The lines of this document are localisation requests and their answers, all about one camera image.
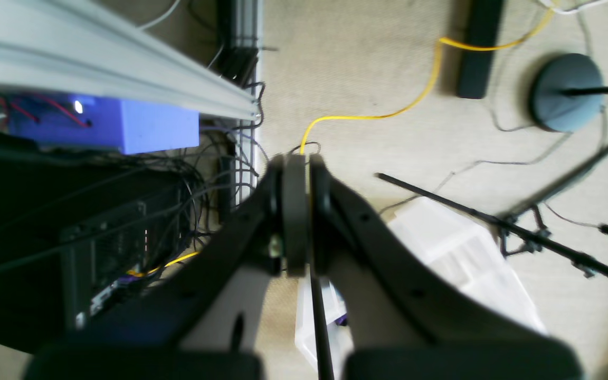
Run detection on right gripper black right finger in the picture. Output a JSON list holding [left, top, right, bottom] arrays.
[[309, 155, 583, 379]]

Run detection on clear plastic bin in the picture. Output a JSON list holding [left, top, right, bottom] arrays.
[[294, 198, 548, 378]]

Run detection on black computer case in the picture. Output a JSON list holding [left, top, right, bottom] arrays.
[[0, 133, 206, 354]]

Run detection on blue electronics box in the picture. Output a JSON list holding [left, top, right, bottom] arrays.
[[8, 93, 200, 155]]

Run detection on round grey stand base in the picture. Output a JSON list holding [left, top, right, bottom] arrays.
[[528, 53, 604, 133]]

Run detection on black tripod legs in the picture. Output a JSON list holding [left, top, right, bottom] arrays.
[[376, 144, 608, 278]]

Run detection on black power strip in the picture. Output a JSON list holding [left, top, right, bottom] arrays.
[[456, 0, 504, 100]]

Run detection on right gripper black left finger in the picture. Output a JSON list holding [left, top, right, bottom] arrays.
[[24, 155, 307, 379]]

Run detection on yellow cable on floor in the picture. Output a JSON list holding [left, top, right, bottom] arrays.
[[125, 0, 563, 277]]

